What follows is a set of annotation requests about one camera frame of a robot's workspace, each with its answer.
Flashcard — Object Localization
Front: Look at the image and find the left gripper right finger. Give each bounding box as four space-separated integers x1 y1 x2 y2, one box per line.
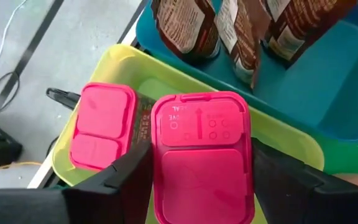
251 138 358 224

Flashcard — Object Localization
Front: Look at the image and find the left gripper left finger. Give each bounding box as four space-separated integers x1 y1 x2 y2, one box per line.
62 143 154 224

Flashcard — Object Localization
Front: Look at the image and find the pink-lid spice tin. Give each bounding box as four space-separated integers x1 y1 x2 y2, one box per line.
69 82 155 172
150 91 256 224

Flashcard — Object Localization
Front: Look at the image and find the brown spice packet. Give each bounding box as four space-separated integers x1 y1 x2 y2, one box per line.
261 0 358 68
214 0 272 90
150 0 222 63

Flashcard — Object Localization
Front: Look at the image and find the green table mat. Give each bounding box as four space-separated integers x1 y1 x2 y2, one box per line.
318 136 358 175

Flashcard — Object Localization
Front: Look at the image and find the teal plastic bin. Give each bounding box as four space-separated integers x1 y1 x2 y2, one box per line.
135 0 358 142

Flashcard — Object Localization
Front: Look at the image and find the yellow-green plastic bin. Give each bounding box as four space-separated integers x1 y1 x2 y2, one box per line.
52 43 325 224

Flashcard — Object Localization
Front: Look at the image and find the yellow floor cable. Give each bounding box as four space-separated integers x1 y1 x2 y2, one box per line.
0 161 43 175

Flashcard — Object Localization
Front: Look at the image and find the black floor cable loop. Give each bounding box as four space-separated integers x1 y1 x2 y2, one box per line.
0 71 21 108

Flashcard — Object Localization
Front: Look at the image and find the white floor cable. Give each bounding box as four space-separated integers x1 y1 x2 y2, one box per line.
0 0 27 86

